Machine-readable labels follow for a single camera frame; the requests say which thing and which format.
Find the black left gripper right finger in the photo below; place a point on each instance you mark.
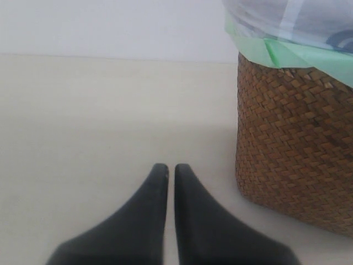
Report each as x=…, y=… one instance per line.
x=208, y=234

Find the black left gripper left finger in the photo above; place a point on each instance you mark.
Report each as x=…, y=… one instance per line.
x=132, y=235

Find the brown woven wicker basket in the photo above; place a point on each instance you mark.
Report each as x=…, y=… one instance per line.
x=294, y=144

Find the white and green bin liner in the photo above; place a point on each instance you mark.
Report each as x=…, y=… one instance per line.
x=294, y=34

